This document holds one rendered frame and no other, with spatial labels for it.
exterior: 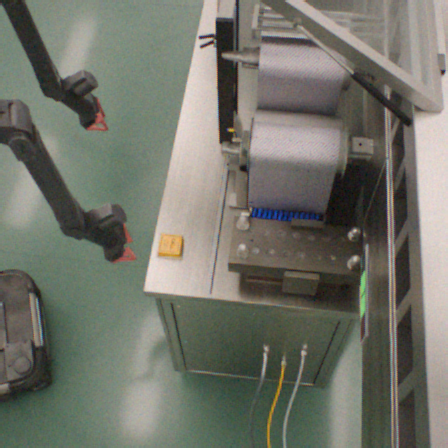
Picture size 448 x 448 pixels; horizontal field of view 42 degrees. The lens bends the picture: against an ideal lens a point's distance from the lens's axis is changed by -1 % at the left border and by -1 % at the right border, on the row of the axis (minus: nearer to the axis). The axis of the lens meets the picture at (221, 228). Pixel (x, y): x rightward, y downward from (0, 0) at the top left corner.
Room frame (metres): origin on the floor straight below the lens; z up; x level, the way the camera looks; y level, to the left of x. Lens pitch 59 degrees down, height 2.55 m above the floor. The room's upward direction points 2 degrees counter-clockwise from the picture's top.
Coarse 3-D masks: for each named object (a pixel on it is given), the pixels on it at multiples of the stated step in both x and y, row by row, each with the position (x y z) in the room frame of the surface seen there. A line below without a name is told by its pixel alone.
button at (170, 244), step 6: (162, 234) 0.95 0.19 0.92; (168, 234) 0.95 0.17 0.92; (174, 234) 0.95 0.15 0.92; (162, 240) 0.93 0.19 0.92; (168, 240) 0.93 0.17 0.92; (174, 240) 0.93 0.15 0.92; (180, 240) 0.93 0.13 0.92; (162, 246) 0.91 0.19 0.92; (168, 246) 0.91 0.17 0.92; (174, 246) 0.91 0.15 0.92; (180, 246) 0.91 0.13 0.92; (162, 252) 0.89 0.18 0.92; (168, 252) 0.89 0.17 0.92; (174, 252) 0.89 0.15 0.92; (180, 252) 0.90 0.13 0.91
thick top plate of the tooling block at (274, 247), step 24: (240, 240) 0.86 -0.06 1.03; (264, 240) 0.86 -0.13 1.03; (288, 240) 0.86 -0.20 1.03; (312, 240) 0.85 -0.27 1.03; (336, 240) 0.85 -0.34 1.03; (360, 240) 0.85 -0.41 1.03; (240, 264) 0.78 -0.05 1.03; (264, 264) 0.78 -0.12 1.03; (288, 264) 0.78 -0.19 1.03; (312, 264) 0.77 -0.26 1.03; (336, 264) 0.77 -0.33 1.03; (360, 264) 0.77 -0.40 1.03
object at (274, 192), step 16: (256, 176) 0.98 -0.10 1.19; (272, 176) 0.97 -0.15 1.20; (288, 176) 0.96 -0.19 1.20; (256, 192) 0.98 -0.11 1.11; (272, 192) 0.97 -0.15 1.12; (288, 192) 0.96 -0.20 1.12; (304, 192) 0.95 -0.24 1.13; (320, 192) 0.95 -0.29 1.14; (272, 208) 0.97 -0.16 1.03; (288, 208) 0.96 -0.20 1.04; (304, 208) 0.95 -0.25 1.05; (320, 208) 0.95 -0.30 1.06
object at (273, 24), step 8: (256, 8) 1.35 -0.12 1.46; (264, 8) 1.36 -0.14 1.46; (256, 16) 1.32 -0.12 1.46; (264, 16) 1.34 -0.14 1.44; (272, 16) 1.34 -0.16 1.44; (280, 16) 1.34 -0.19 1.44; (256, 24) 1.29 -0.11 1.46; (264, 24) 1.31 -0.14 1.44; (272, 24) 1.31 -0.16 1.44; (280, 24) 1.31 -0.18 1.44; (288, 24) 1.31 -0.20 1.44; (264, 32) 1.28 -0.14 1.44; (272, 32) 1.28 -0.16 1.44; (280, 32) 1.27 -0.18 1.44; (288, 32) 1.27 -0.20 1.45; (296, 32) 1.26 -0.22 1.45
